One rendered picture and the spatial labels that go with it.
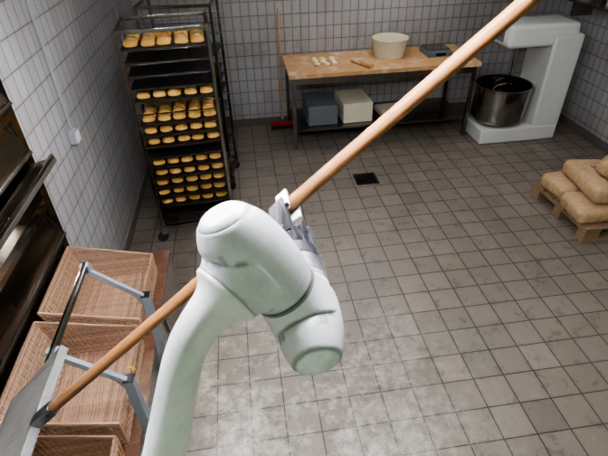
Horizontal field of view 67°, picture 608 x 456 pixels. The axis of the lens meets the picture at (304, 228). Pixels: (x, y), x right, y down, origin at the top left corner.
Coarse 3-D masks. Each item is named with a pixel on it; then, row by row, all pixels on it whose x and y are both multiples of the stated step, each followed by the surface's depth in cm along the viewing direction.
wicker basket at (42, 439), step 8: (40, 440) 182; (48, 440) 182; (56, 440) 183; (64, 440) 183; (72, 440) 184; (80, 440) 184; (88, 440) 185; (96, 440) 187; (104, 440) 188; (112, 440) 189; (40, 448) 185; (48, 448) 186; (56, 448) 186; (64, 448) 187; (72, 448) 189; (80, 448) 189; (88, 448) 189; (96, 448) 190; (104, 448) 192; (112, 448) 183; (120, 448) 192
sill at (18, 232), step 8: (32, 200) 251; (40, 200) 251; (32, 208) 245; (40, 208) 248; (24, 216) 239; (32, 216) 239; (16, 224) 233; (24, 224) 233; (32, 224) 237; (16, 232) 228; (24, 232) 229; (8, 240) 222; (16, 240) 222; (8, 248) 217; (16, 248) 220; (0, 256) 212; (8, 256) 212; (0, 264) 208; (8, 264) 212; (0, 272) 204; (0, 280) 204
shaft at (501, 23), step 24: (528, 0) 79; (504, 24) 81; (480, 48) 83; (432, 72) 86; (408, 96) 88; (384, 120) 89; (360, 144) 91; (336, 168) 94; (312, 192) 96; (192, 288) 108; (168, 312) 111; (144, 336) 115; (72, 384) 124
